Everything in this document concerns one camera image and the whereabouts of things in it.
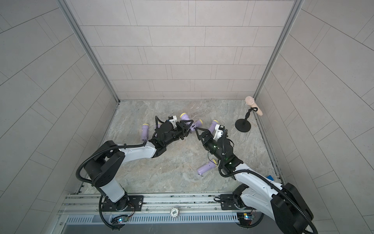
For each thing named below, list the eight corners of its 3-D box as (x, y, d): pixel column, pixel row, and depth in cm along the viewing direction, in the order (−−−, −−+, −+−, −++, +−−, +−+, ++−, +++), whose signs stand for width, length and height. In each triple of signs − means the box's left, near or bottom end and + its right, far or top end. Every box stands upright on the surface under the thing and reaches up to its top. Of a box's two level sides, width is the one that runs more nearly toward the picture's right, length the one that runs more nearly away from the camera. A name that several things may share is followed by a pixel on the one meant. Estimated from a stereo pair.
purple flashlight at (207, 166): (198, 175, 82) (199, 173, 79) (196, 169, 84) (196, 167, 81) (216, 166, 85) (217, 164, 83) (213, 160, 88) (214, 158, 85)
